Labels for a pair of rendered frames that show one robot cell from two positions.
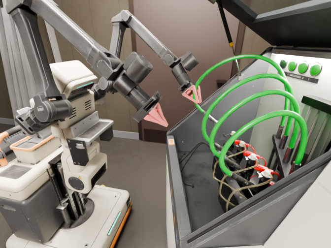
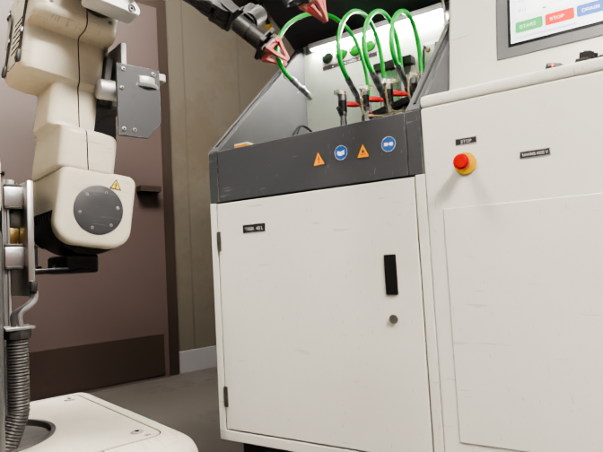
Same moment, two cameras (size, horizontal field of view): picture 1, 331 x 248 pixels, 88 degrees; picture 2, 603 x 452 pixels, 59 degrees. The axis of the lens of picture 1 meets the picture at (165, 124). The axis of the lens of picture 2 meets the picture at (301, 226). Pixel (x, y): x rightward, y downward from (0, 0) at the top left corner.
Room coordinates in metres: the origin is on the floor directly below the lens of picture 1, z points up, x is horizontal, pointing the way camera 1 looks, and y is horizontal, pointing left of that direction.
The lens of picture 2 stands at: (-0.25, 1.17, 0.59)
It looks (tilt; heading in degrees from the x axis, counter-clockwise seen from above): 4 degrees up; 306
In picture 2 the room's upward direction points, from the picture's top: 3 degrees counter-clockwise
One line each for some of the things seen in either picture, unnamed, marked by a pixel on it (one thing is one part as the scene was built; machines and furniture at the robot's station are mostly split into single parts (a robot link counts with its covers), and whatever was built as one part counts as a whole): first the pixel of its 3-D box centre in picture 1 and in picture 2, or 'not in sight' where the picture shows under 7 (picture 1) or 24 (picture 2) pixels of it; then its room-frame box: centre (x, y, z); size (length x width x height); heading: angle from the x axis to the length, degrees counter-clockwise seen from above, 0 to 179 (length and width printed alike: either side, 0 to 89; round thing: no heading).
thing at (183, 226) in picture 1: (175, 181); (306, 162); (0.62, -0.05, 0.87); 0.62 x 0.04 x 0.16; 3
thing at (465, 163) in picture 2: not in sight; (462, 162); (0.16, -0.03, 0.80); 0.05 x 0.04 x 0.05; 3
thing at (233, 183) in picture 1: (236, 194); not in sight; (0.51, -0.29, 0.91); 0.34 x 0.10 x 0.15; 3
